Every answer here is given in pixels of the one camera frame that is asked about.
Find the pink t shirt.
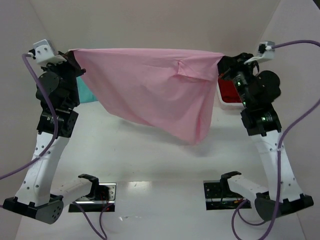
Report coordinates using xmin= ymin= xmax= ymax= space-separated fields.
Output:
xmin=73 ymin=48 xmax=223 ymax=145

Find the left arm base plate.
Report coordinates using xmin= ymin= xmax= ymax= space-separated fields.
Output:
xmin=75 ymin=182 xmax=117 ymax=213

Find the white plastic basket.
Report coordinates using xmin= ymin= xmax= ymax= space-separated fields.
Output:
xmin=216 ymin=81 xmax=244 ymax=110

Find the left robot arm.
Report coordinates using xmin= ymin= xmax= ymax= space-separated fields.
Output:
xmin=2 ymin=50 xmax=97 ymax=225

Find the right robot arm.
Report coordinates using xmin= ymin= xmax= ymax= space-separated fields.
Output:
xmin=217 ymin=53 xmax=314 ymax=222

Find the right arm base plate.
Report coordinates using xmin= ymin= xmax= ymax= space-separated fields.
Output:
xmin=203 ymin=180 xmax=245 ymax=211

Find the teal folded t shirt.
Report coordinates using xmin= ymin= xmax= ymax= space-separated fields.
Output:
xmin=76 ymin=77 xmax=98 ymax=104

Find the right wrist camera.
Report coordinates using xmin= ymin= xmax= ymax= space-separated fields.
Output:
xmin=244 ymin=41 xmax=276 ymax=65

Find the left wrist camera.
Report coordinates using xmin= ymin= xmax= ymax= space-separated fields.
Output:
xmin=28 ymin=39 xmax=62 ymax=67

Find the red t shirt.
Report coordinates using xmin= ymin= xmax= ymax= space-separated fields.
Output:
xmin=218 ymin=78 xmax=241 ymax=104

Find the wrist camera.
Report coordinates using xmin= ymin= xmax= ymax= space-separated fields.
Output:
xmin=28 ymin=39 xmax=62 ymax=67
xmin=244 ymin=41 xmax=276 ymax=65

